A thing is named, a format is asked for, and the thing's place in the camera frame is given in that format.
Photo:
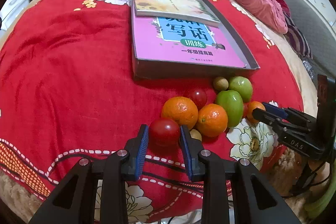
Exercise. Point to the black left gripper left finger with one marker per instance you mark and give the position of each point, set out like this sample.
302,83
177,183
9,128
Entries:
73,199

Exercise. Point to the red garment by pillow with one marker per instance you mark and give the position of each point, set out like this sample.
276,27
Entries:
284,7

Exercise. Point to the round green fruit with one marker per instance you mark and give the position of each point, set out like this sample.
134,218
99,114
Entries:
243,86

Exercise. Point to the grey headboard cushion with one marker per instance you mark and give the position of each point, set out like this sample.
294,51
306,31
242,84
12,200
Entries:
319,36

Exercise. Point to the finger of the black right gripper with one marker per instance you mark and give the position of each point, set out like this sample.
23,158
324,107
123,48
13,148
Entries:
273,121
279,109

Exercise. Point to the large red tomato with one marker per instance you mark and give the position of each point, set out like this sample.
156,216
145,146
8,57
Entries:
164,132

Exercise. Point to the white drawer cabinet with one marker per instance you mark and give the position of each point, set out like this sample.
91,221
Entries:
10,10

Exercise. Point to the small red tomato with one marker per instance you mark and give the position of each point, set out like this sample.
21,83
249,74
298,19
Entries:
245,110

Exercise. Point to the striped purple pillow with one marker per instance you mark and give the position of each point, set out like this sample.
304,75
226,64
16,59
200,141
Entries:
296,39

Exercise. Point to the medium orange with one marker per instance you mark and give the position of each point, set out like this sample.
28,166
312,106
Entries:
212,120

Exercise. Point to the elongated green fruit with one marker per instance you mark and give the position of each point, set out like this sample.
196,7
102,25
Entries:
232,103

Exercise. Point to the large orange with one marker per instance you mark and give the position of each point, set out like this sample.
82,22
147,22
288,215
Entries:
182,110

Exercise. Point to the grey cardboard tray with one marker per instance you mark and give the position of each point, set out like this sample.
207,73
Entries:
150,69

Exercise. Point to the yellow picture book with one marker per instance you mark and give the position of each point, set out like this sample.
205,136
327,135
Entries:
190,10

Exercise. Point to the dark red cherry tomato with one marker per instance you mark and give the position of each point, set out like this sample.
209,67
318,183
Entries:
199,97

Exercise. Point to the red floral blanket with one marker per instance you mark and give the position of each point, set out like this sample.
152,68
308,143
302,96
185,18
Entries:
68,91

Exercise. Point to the small brown-green fruit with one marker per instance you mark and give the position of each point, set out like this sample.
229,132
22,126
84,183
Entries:
220,83

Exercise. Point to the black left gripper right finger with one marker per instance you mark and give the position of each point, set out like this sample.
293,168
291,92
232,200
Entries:
254,198

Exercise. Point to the small yellow-green fruit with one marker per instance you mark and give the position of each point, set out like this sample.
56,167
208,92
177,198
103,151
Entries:
195,134

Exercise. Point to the green sleeve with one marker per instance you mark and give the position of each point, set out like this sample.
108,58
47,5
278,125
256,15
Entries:
315,208

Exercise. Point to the pink chinese workbook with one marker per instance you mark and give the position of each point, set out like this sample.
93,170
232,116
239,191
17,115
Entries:
180,41

